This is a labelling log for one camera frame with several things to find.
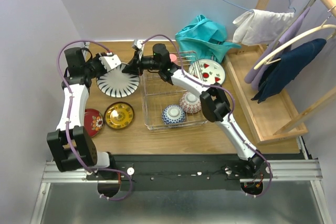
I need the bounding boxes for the teal cloth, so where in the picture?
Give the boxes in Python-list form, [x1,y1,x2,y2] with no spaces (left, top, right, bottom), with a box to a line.
[175,15,241,63]

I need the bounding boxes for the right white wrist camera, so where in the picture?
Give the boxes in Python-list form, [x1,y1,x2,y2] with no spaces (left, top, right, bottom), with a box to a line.
[132,39,144,58]

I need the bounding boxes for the gold black plate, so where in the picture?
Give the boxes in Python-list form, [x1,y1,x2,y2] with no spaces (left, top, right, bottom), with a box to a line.
[103,102,135,130]

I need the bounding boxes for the cream plastic hanger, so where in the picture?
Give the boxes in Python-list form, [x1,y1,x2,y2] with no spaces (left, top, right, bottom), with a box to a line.
[254,24,335,70]

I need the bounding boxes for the wire dish rack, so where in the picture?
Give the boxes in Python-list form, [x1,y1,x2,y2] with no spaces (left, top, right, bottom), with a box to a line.
[140,50,208,132]

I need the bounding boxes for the wooden clothes rack frame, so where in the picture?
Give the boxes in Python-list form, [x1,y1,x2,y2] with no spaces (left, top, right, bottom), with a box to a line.
[224,0,336,145]

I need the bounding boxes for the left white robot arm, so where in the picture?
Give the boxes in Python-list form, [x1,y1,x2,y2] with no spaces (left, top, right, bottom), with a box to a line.
[47,47,117,179]

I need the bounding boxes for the red floral bowl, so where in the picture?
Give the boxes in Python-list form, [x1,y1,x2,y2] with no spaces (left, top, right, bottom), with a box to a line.
[84,109,104,137]

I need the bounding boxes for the navy garment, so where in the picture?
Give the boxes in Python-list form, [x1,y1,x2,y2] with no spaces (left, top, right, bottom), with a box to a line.
[252,38,327,103]

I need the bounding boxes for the blue patterned bowl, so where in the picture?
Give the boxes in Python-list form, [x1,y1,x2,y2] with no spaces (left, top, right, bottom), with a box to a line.
[161,104,186,125]

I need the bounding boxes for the white watermelon plate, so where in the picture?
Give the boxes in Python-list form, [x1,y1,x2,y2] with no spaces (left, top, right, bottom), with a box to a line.
[188,59,226,84]

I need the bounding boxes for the purple garment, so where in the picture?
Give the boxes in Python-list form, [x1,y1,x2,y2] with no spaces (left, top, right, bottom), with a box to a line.
[244,7,310,91]

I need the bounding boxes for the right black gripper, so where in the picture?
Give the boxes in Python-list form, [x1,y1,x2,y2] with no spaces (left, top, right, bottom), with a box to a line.
[121,52,160,77]

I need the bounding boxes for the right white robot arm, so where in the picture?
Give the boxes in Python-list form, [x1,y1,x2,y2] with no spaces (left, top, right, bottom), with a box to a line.
[122,40,271,178]

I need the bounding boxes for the pink plastic cup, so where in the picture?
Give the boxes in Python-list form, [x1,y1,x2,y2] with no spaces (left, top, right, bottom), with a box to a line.
[169,54,177,63]

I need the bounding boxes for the red white patterned bowl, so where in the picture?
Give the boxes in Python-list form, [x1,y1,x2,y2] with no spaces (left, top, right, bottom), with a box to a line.
[179,92,202,114]

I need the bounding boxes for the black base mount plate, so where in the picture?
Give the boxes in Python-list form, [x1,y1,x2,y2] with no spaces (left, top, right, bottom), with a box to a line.
[90,154,317,194]

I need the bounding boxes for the white blue striped plate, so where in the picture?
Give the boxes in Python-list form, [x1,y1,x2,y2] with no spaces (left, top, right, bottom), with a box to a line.
[96,63,140,98]

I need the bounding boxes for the white garment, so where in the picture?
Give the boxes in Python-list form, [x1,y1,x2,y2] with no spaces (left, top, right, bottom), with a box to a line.
[232,9,295,46]

